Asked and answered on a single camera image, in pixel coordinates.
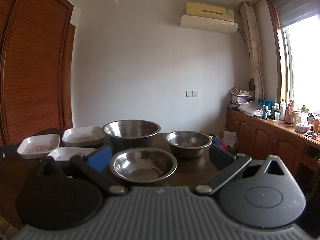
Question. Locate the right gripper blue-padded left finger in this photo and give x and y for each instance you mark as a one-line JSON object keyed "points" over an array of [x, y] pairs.
{"points": [[91, 167]]}

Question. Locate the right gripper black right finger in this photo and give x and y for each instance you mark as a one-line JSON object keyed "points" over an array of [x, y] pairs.
{"points": [[230, 167]]}

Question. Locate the floral square plate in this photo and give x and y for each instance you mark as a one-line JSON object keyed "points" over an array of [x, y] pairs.
{"points": [[83, 136], [38, 146], [65, 153]]}

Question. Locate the small steel bowl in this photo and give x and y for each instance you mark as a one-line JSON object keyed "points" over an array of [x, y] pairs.
{"points": [[143, 165]]}

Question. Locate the large steel bowl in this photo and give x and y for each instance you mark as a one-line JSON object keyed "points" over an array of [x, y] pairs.
{"points": [[125, 134]]}

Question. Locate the medium steel bowl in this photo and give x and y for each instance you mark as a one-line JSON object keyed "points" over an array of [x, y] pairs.
{"points": [[187, 144]]}

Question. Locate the wooden sideboard cabinet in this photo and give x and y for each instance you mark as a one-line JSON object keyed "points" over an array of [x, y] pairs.
{"points": [[259, 138]]}

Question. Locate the stack of magazines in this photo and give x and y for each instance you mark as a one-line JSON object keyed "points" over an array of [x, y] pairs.
{"points": [[241, 96]]}

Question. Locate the pink bottle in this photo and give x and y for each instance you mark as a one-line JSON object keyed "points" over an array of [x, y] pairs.
{"points": [[289, 109]]}

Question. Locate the wooden louvered wardrobe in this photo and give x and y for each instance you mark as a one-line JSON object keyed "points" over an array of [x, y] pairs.
{"points": [[36, 54]]}

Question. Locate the patterned beige curtain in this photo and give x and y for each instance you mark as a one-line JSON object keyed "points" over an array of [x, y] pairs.
{"points": [[253, 41]]}

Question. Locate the grey roller blind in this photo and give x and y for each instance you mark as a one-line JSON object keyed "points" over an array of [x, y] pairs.
{"points": [[293, 11]]}

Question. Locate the white wall switch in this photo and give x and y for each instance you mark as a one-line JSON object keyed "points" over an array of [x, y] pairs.
{"points": [[192, 93]]}

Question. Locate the wall air conditioner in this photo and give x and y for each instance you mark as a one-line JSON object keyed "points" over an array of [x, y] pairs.
{"points": [[209, 17]]}

